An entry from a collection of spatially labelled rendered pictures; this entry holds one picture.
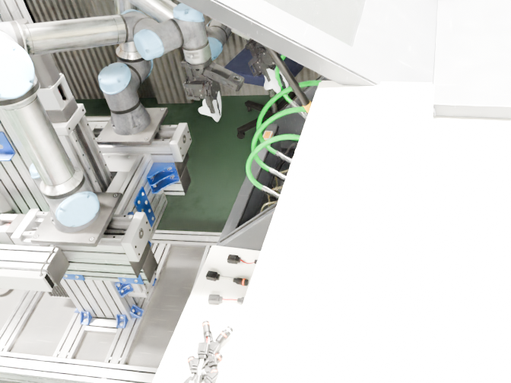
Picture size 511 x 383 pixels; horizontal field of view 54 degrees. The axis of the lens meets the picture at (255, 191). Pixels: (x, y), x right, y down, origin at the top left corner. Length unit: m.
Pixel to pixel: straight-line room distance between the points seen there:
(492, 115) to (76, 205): 1.02
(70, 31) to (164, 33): 0.24
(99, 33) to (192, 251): 1.42
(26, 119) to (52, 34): 0.24
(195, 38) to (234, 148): 2.13
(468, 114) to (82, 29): 0.95
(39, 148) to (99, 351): 1.26
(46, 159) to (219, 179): 2.02
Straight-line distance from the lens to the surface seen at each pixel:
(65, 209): 1.42
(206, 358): 1.27
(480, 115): 1.09
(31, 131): 1.32
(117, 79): 1.88
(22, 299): 2.74
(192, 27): 1.40
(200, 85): 1.48
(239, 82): 1.46
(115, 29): 1.45
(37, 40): 1.39
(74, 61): 4.40
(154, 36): 1.37
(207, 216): 3.03
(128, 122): 1.95
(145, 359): 2.29
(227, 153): 3.45
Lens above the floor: 2.09
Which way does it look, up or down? 42 degrees down
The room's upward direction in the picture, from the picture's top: 11 degrees counter-clockwise
